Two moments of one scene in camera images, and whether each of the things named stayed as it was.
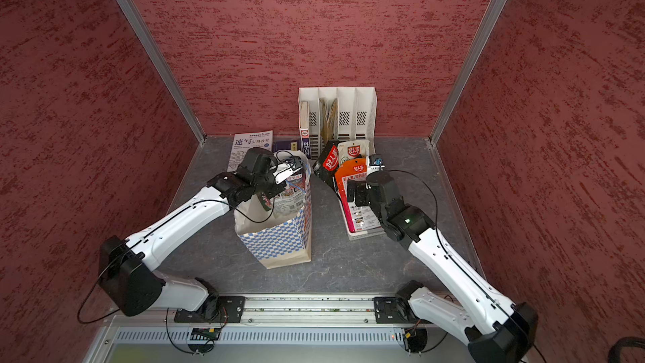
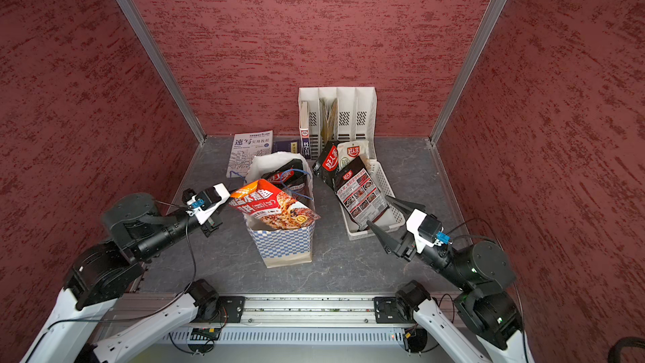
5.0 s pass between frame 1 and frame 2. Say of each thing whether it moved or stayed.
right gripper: moved
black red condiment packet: stayed
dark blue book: stayed
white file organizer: stayed
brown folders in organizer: stayed
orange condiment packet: moved
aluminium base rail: stayed
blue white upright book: stayed
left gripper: moved
